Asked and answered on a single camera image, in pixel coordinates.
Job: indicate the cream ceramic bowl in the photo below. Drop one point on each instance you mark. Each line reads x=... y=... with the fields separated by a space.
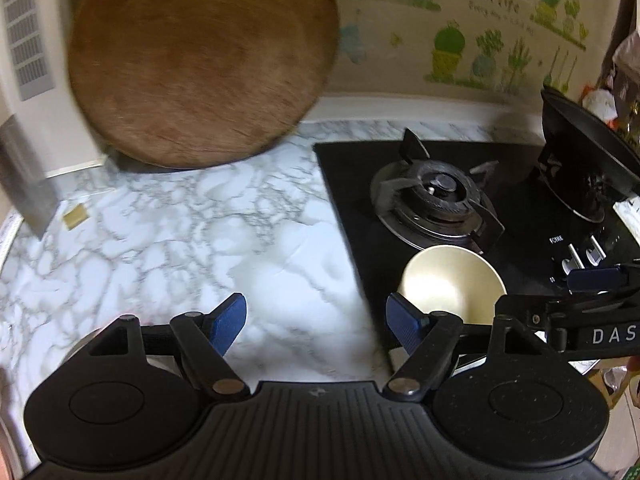
x=455 y=280

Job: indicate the small tan block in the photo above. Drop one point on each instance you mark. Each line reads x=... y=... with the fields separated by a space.
x=76 y=215

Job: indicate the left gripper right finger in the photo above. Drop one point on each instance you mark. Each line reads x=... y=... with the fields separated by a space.
x=429 y=340

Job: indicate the left gas burner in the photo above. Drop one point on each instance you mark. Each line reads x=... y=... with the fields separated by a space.
x=426 y=202

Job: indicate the black gas stove top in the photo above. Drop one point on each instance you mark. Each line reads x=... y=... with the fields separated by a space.
x=542 y=239

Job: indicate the round wooden cutting board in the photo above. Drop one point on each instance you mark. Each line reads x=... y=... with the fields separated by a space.
x=197 y=83

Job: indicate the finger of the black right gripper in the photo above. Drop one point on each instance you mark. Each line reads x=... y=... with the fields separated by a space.
x=595 y=280

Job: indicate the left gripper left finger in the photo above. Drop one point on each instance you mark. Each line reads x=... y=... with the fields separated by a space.
x=204 y=339

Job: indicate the cleaver knife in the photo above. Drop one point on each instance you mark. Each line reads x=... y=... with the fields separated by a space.
x=22 y=177

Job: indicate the grey wall vent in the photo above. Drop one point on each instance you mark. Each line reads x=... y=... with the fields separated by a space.
x=27 y=56

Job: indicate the black wok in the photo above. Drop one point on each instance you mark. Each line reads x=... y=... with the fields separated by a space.
x=586 y=165

